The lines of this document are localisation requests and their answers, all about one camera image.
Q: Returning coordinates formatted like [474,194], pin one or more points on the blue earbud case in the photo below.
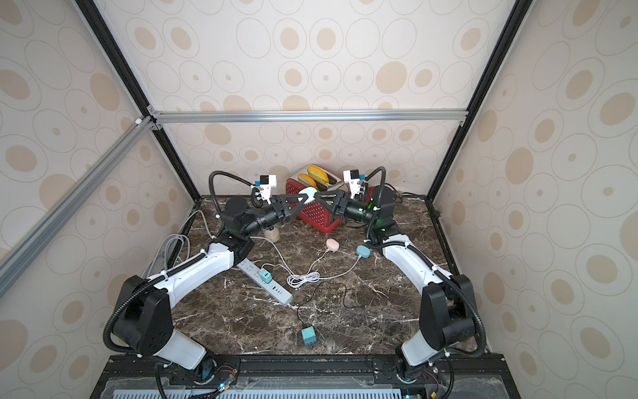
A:
[363,251]

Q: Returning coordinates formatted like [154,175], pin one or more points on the yellow toast slice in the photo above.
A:
[307,181]
[318,174]

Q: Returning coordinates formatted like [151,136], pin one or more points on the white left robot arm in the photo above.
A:
[142,324]

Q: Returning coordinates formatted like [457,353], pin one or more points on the pink earbud case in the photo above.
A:
[332,245]

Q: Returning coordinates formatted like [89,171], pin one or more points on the teal charger with white cable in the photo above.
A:
[294,281]

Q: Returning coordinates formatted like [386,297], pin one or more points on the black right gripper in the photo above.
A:
[340,204]

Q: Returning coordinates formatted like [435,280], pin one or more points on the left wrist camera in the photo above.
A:
[262,189]

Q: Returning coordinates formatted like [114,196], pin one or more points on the yellow toast slice back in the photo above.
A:
[318,174]

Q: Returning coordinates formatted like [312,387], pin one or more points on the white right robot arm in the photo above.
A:
[449,319]

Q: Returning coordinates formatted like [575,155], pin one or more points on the red polka dot toaster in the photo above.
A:
[313,213]

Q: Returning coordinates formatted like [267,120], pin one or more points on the clear jar with rice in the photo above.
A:
[272,234]

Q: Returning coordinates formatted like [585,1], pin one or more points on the mint green earbud case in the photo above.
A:
[309,193]

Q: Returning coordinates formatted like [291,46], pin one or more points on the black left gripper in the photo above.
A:
[282,204]

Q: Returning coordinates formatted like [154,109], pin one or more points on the white power strip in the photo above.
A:
[274,288]

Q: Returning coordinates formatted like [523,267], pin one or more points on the yellow toast slice front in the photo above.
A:
[307,181]

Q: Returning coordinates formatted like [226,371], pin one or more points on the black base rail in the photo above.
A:
[310,376]

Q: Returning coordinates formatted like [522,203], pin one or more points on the teal charger with black cable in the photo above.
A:
[308,331]

